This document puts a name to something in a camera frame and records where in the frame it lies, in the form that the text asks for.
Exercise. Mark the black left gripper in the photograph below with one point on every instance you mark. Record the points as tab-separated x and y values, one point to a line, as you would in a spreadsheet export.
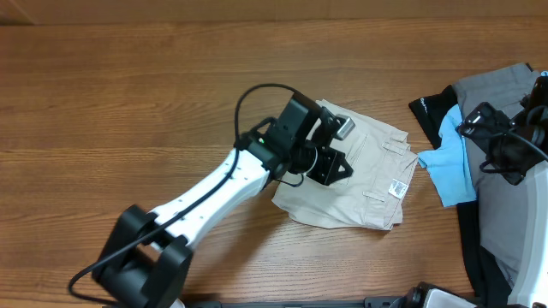
327	172

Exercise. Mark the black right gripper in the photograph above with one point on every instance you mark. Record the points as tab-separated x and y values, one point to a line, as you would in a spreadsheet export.
491	119

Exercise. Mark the beige khaki shorts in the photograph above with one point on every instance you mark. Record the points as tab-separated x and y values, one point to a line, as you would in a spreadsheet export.
372	197

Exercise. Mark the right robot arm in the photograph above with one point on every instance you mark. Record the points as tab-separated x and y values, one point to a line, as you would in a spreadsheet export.
530	289

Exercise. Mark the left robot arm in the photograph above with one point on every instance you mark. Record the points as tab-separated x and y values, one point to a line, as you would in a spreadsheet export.
146	259

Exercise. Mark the grey trousers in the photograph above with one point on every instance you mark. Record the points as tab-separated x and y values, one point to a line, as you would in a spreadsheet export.
502	218

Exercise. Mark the light blue garment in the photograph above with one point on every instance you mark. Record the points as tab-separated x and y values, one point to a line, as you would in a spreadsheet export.
448	165

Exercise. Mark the black garment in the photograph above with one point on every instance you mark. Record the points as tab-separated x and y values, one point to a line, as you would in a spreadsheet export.
432	115

